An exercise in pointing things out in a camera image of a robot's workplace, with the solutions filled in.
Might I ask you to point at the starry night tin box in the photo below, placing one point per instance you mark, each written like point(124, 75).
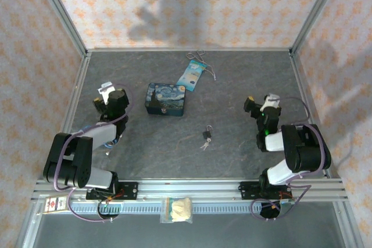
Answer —
point(165, 100)

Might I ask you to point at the small black padlock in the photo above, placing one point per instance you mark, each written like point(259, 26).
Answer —
point(207, 134)

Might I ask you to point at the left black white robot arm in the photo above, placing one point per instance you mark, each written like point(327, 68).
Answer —
point(69, 166)

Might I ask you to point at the metal forceps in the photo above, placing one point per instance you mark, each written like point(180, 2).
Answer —
point(203, 61)

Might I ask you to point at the blue white snack packet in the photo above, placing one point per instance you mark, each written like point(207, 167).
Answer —
point(191, 75)

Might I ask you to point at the red white label card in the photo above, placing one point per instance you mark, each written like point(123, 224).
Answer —
point(56, 204)

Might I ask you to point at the plastic bag with beige contents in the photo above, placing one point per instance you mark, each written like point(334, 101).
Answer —
point(178, 210)

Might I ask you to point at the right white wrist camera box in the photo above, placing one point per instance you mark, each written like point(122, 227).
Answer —
point(271, 102)

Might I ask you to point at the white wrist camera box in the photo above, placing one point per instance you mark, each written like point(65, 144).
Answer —
point(271, 102)
point(104, 88)

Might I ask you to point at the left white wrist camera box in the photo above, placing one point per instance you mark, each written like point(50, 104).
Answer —
point(104, 88)

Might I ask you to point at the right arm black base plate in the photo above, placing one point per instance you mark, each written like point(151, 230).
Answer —
point(247, 190)

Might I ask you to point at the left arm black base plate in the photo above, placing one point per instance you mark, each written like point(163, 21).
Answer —
point(130, 187)

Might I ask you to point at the aluminium profile frame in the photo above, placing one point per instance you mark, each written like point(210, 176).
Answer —
point(189, 185)

